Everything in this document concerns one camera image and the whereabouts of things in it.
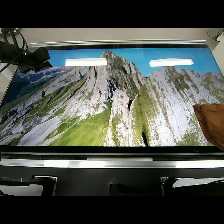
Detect silver frame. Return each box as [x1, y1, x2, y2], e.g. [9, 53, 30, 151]
[0, 39, 224, 197]

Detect brown shirt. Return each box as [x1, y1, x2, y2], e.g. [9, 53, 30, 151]
[192, 102, 224, 152]

